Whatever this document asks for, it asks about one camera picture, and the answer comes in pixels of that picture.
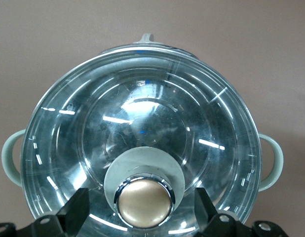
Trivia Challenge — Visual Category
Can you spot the steel pot with grey handles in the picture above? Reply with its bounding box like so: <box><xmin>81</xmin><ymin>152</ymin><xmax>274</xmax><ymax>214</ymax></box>
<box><xmin>1</xmin><ymin>33</ymin><xmax>284</xmax><ymax>193</ymax></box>

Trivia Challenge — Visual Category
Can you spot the glass lid with gold knob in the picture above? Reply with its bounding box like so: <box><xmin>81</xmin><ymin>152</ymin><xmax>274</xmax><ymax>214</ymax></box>
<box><xmin>20</xmin><ymin>50</ymin><xmax>264</xmax><ymax>237</ymax></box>

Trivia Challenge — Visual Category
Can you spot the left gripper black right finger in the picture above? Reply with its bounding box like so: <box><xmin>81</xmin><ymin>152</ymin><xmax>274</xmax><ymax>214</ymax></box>
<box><xmin>194</xmin><ymin>187</ymin><xmax>244</xmax><ymax>237</ymax></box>

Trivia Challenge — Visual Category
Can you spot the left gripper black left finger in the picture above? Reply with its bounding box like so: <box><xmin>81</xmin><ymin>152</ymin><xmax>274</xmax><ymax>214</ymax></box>
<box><xmin>34</xmin><ymin>187</ymin><xmax>90</xmax><ymax>237</ymax></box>

